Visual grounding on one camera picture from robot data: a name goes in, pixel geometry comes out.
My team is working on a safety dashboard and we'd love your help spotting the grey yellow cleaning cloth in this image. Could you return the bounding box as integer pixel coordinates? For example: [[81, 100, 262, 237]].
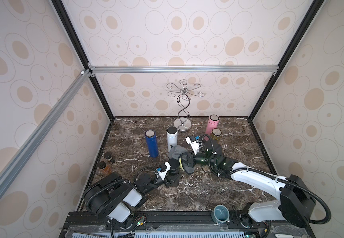
[[168, 145, 195, 175]]

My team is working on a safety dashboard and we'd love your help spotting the black thermos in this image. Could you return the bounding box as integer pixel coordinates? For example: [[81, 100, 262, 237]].
[[167, 159, 181, 187]]

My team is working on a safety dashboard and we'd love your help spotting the gold thermos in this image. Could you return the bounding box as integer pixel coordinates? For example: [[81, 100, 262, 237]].
[[210, 128, 222, 141]]

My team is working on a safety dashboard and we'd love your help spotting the pink thermos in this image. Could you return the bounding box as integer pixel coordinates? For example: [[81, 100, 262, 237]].
[[206, 114, 220, 135]]

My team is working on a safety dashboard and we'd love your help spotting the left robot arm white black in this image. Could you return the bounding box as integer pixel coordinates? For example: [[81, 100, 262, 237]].
[[83, 172, 171, 223]]

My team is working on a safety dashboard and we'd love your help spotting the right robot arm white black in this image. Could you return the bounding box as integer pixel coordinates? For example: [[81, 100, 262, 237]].
[[180, 134, 332, 228]]

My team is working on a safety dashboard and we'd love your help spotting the white thermos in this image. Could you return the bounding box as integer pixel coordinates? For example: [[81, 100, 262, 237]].
[[167, 126, 178, 152]]

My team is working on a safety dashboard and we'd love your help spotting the blue thermos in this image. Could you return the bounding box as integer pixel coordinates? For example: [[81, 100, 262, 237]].
[[145, 130, 159, 158]]

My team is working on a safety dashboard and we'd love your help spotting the silver metal cup stand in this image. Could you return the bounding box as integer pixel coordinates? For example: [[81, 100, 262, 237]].
[[167, 79, 205, 132]]

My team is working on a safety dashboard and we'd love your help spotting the orange spice jar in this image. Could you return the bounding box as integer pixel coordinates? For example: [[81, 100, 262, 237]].
[[97, 161, 112, 176]]

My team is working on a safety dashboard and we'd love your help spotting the dark lid spice jar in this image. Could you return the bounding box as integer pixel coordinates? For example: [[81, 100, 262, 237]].
[[103, 152, 116, 165]]

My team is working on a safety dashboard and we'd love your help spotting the teal ceramic mug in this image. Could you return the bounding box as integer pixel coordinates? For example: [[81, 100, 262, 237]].
[[211, 205, 230, 224]]

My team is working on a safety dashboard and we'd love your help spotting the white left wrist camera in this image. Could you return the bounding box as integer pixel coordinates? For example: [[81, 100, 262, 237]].
[[156, 162, 171, 181]]

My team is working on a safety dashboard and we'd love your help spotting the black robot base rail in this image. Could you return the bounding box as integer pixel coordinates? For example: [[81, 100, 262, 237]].
[[60, 211, 274, 238]]

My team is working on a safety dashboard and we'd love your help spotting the horizontal aluminium frame bar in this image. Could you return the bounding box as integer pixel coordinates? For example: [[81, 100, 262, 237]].
[[91, 64, 279, 74]]

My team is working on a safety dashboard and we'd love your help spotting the left aluminium frame bar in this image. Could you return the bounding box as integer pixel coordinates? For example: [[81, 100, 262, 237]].
[[0, 69, 92, 224]]

